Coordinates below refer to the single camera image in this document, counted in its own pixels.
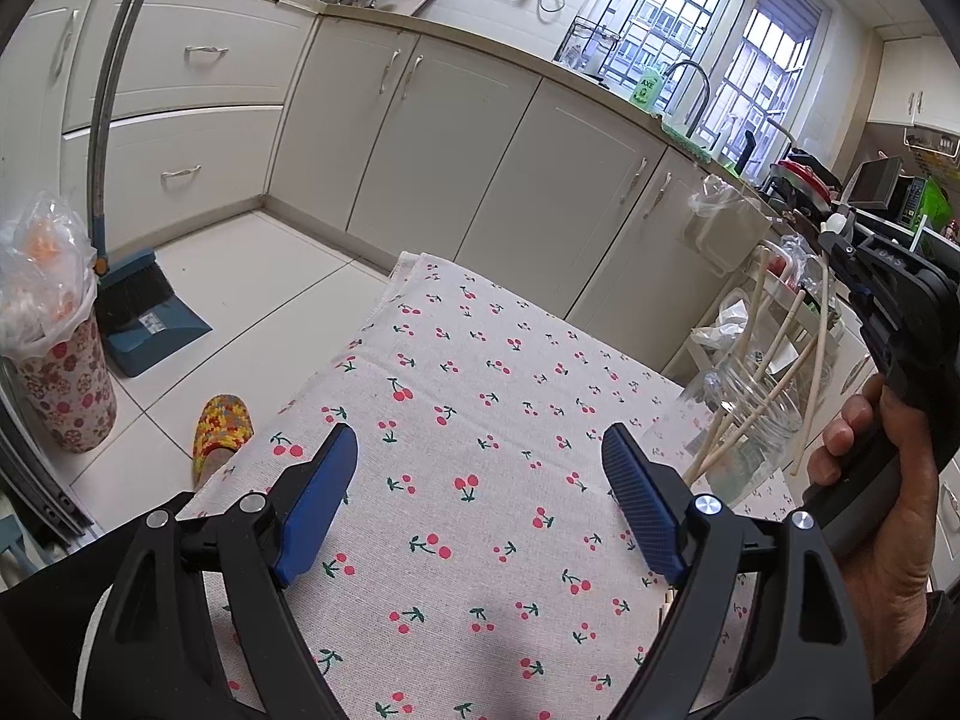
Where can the white wire storage rack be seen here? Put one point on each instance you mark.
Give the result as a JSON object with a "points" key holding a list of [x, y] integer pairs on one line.
{"points": [[793, 266]]}

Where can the black kitchen faucet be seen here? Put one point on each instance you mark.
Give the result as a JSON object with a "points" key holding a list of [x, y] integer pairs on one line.
{"points": [[692, 98]]}

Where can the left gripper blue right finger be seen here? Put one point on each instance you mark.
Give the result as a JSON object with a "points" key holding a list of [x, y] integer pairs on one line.
{"points": [[651, 498]]}

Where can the green soap bottle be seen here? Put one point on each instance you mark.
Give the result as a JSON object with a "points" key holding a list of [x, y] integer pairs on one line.
{"points": [[647, 90]]}

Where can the plastic bag on cabinet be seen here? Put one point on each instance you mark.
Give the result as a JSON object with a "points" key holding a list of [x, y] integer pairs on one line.
{"points": [[724, 225]]}

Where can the window with grille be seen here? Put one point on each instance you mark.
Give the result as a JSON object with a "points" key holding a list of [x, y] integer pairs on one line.
{"points": [[757, 54]]}

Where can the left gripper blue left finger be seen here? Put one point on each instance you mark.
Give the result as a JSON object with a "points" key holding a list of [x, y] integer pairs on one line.
{"points": [[306, 498]]}

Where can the colourful slipper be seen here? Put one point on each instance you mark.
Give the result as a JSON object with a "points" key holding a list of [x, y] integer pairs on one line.
{"points": [[223, 428]]}

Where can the cherry print tablecloth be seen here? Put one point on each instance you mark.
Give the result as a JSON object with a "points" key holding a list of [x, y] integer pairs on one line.
{"points": [[478, 566]]}

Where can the floral trash bin with bag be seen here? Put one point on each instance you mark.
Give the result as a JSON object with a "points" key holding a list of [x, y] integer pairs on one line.
{"points": [[49, 330]]}

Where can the cream kitchen cabinets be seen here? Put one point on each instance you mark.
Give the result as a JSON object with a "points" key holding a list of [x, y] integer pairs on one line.
{"points": [[274, 152]]}

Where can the stacked pans on counter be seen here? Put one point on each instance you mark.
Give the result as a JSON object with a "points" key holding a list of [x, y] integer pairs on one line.
{"points": [[800, 182]]}

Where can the right human hand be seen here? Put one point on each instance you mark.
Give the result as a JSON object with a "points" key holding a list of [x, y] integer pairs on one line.
{"points": [[886, 578]]}

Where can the chopstick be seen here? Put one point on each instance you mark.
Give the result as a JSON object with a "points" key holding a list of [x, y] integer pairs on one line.
{"points": [[751, 430], [818, 348], [739, 360]]}

